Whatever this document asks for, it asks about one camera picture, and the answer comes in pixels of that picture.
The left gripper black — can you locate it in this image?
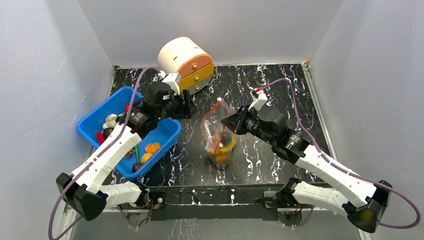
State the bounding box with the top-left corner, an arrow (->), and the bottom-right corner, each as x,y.
156,89 -> 197,122

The dark purple plum toy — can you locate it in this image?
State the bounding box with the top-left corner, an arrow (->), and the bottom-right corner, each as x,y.
219,131 -> 233,147

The clear zip top bag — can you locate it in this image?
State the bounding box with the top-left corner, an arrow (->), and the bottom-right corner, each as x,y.
200,97 -> 236,169

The yellow banana toy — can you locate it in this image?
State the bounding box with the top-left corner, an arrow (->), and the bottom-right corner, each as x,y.
205,133 -> 237,154

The orange tangerine toy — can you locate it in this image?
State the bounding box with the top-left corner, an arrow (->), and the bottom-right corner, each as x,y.
214,152 -> 231,165

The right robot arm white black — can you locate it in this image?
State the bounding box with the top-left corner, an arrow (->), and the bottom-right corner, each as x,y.
221,106 -> 391,233

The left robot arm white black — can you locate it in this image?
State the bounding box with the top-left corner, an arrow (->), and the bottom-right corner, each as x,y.
56,81 -> 197,221

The crumpled orange food toy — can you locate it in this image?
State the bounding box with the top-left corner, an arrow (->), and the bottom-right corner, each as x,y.
140,152 -> 153,164

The blue plastic bin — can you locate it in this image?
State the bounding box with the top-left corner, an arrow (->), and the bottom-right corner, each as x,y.
76,86 -> 182,179

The round white drawer cabinet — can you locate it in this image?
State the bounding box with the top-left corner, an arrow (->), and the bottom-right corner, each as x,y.
157,36 -> 214,95

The red orange pepper toy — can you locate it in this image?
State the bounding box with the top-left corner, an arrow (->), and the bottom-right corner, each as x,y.
124,103 -> 131,113

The green bean toy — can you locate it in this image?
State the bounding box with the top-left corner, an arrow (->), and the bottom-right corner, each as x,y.
134,145 -> 140,163

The white garlic toy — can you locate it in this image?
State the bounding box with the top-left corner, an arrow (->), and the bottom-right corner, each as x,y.
102,113 -> 119,130

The purple mangosteen toy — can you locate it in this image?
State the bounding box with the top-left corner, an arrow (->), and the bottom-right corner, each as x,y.
131,162 -> 143,173

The red chili toy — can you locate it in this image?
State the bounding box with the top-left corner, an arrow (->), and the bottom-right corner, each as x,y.
96,131 -> 105,145

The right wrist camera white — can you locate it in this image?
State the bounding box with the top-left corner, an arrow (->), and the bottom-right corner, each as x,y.
248,88 -> 268,111

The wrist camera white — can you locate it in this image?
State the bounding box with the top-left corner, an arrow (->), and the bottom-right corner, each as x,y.
162,72 -> 182,95
248,88 -> 268,111

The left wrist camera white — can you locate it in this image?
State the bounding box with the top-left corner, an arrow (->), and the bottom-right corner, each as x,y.
162,72 -> 182,95

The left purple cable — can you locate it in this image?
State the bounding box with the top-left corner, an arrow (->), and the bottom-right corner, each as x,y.
48,66 -> 163,240

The purple cable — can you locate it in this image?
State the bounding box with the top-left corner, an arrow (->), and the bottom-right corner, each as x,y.
255,78 -> 422,229
48,66 -> 163,240

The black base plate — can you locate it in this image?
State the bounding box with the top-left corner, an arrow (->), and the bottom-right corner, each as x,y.
149,184 -> 304,226

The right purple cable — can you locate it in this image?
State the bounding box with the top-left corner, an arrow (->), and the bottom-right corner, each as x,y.
255,78 -> 422,229

